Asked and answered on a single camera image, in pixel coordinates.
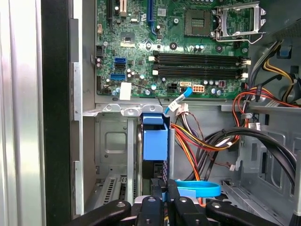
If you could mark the black PC case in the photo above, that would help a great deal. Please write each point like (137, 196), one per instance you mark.
(55, 117)

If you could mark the white paper tag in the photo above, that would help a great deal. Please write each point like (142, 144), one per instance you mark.
(125, 91)

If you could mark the beige expansion slot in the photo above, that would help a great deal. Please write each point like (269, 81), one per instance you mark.
(123, 8)

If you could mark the metal socket cover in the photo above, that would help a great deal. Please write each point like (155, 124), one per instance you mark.
(237, 7)

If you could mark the metal optical drive cage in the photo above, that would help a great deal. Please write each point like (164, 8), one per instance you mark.
(277, 117)

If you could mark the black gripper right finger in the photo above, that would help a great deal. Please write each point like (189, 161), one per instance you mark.
(185, 212)

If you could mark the metal locking lever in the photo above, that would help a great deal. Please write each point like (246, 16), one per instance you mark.
(232, 41)

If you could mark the blue expansion slot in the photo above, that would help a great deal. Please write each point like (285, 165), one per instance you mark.
(150, 14)

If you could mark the black RAM slot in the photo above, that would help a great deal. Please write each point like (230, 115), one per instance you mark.
(200, 57)
(200, 71)

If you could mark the metal disk bay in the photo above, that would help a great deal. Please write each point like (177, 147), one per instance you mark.
(115, 141)

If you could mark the black expansion slot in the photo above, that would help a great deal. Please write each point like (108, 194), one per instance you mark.
(109, 11)

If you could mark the hard disk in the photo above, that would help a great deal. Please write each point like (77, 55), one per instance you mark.
(155, 146)

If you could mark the CPU socket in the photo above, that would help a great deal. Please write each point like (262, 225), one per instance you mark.
(197, 23)

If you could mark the green motherboard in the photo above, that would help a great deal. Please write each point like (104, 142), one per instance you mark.
(164, 40)

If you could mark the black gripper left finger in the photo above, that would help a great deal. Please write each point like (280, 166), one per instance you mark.
(150, 212)

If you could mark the grey power supply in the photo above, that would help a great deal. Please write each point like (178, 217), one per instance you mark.
(282, 14)

